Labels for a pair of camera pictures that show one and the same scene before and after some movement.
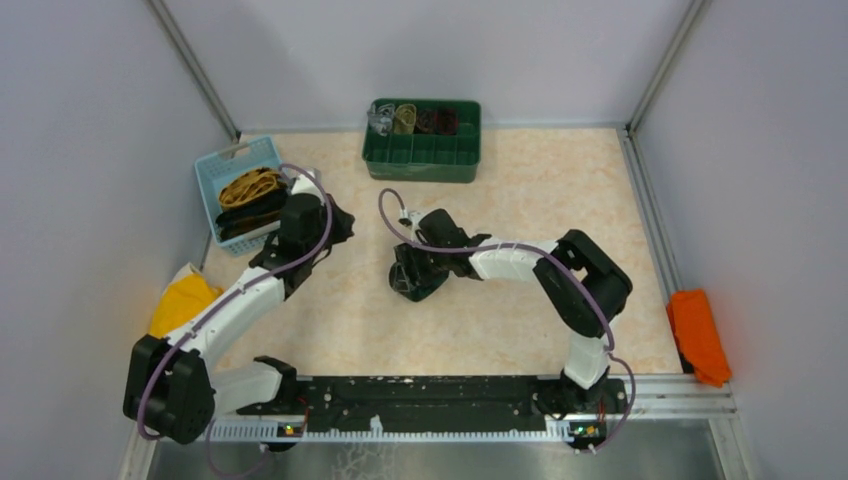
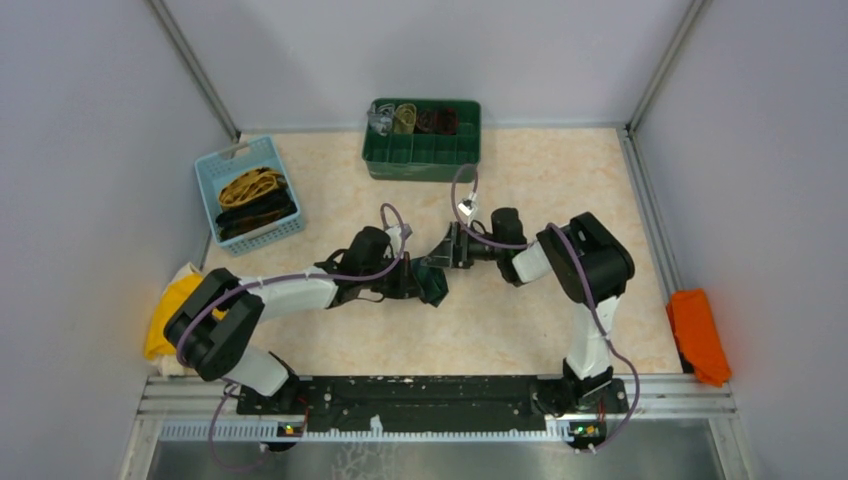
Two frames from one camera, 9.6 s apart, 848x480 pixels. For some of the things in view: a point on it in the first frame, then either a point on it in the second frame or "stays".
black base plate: (408, 400) stays
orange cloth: (698, 336) stays
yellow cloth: (184, 297) stays
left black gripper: (343, 221) to (406, 287)
